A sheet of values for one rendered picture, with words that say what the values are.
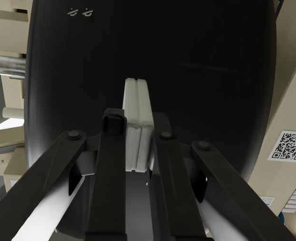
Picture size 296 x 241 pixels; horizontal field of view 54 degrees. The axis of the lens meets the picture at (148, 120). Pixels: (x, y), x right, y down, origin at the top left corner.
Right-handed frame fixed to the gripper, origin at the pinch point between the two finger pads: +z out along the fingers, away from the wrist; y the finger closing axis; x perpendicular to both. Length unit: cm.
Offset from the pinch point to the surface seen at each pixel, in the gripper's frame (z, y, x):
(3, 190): 218, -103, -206
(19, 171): 62, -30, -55
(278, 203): 31, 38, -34
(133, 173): 8.8, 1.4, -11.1
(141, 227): 10.5, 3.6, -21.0
